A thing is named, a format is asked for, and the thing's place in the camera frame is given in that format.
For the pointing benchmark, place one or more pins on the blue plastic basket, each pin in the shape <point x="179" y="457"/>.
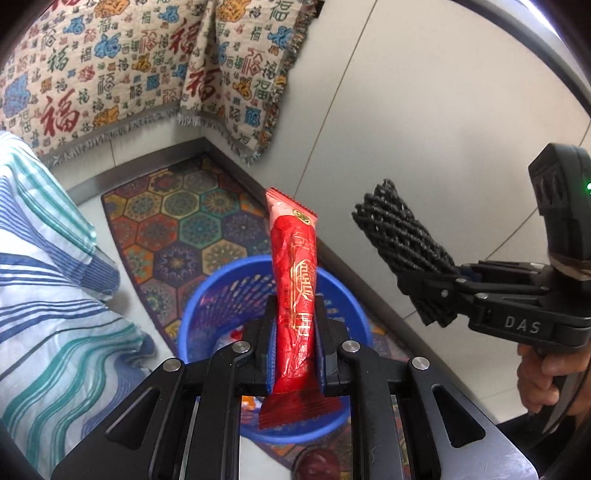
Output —
<point x="217" y="295"/>

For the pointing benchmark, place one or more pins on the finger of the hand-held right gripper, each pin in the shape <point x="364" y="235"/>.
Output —
<point x="508" y="271"/>
<point x="438" y="286"/>

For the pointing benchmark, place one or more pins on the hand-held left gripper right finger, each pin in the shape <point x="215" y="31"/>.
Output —
<point x="323" y="369"/>

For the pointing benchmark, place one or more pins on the person's right hand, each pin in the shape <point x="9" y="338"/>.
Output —
<point x="535" y="378"/>

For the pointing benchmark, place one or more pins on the striped tablecloth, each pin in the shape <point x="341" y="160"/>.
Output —
<point x="46" y="300"/>

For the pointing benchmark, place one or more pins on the red snack packet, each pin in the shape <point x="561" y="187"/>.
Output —
<point x="293" y="277"/>

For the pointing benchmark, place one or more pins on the small printed sofa cover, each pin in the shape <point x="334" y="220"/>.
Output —
<point x="249" y="69"/>

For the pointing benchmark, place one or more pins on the dark red round object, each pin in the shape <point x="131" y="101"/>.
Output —
<point x="316" y="466"/>

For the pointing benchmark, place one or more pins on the black foam net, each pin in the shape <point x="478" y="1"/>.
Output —
<point x="401" y="235"/>

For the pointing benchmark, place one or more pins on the person's dark clothing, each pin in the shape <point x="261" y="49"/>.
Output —
<point x="554" y="457"/>

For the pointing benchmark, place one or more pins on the large printed sofa cover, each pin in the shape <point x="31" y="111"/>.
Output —
<point x="69" y="69"/>

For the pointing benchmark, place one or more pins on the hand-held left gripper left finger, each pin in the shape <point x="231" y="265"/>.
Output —
<point x="271" y="355"/>

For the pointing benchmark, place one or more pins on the colourful patterned rug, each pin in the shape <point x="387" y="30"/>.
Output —
<point x="184" y="221"/>

